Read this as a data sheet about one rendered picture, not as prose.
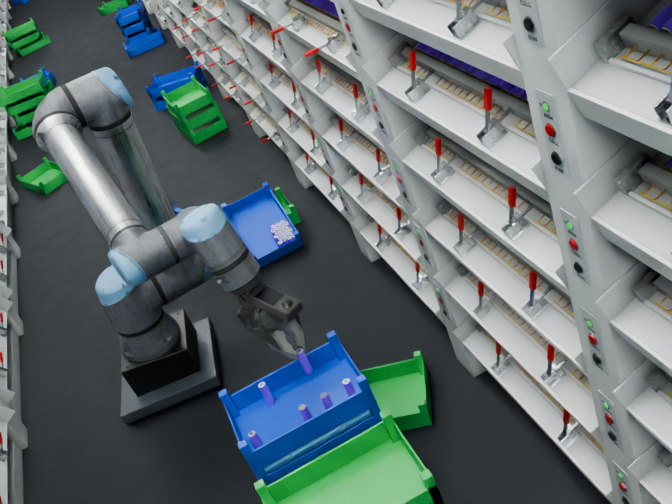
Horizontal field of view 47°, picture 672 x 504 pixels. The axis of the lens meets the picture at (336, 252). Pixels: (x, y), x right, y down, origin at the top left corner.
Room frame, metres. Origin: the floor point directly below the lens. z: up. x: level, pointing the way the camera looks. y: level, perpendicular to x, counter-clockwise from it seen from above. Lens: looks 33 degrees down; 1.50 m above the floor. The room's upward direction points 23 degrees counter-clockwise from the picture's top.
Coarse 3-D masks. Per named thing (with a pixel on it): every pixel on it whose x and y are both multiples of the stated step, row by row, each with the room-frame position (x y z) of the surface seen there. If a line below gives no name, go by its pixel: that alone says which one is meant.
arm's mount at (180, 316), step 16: (176, 320) 2.07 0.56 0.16; (192, 336) 2.04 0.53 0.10; (176, 352) 1.91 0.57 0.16; (192, 352) 1.94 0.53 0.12; (128, 368) 1.92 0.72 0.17; (144, 368) 1.91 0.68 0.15; (160, 368) 1.91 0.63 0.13; (176, 368) 1.91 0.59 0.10; (192, 368) 1.91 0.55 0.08; (144, 384) 1.91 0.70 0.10; (160, 384) 1.91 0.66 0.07
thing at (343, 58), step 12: (276, 0) 2.18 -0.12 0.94; (288, 0) 2.17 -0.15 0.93; (276, 12) 2.18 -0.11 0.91; (312, 24) 1.98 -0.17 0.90; (300, 36) 1.98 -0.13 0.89; (312, 36) 1.92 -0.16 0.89; (324, 36) 1.87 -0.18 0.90; (312, 48) 1.93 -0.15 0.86; (324, 48) 1.81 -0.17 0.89; (348, 48) 1.72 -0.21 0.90; (336, 60) 1.73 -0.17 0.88; (348, 60) 1.58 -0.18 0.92; (348, 72) 1.70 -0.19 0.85
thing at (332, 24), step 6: (294, 0) 2.14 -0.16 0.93; (294, 6) 2.11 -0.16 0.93; (300, 6) 2.08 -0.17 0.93; (306, 6) 2.05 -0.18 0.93; (288, 12) 2.15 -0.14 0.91; (300, 12) 2.08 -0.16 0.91; (306, 12) 2.01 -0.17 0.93; (312, 12) 1.98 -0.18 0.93; (318, 12) 1.95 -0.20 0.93; (312, 18) 1.99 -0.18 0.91; (318, 18) 1.92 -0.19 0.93; (324, 18) 1.89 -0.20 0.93; (330, 18) 1.87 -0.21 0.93; (324, 24) 1.90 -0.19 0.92; (330, 24) 1.84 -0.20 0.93; (336, 24) 1.81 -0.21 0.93; (336, 30) 1.81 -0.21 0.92; (342, 30) 1.76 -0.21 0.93; (342, 42) 1.74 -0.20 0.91
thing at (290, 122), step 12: (276, 108) 2.87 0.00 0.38; (288, 108) 2.86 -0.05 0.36; (276, 120) 2.87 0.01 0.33; (288, 120) 2.82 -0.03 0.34; (300, 120) 2.75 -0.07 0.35; (288, 132) 2.74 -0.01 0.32; (300, 132) 2.67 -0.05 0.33; (312, 132) 2.45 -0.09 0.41; (300, 144) 2.59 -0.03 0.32; (312, 144) 2.53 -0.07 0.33; (312, 156) 2.46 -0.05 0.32; (324, 168) 2.27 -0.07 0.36
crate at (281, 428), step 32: (320, 352) 1.40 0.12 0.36; (256, 384) 1.37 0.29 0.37; (288, 384) 1.38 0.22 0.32; (320, 384) 1.34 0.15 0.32; (352, 384) 1.30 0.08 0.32; (256, 416) 1.32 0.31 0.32; (288, 416) 1.28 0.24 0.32; (320, 416) 1.19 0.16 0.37; (352, 416) 1.20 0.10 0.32; (256, 448) 1.17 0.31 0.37; (288, 448) 1.18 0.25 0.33
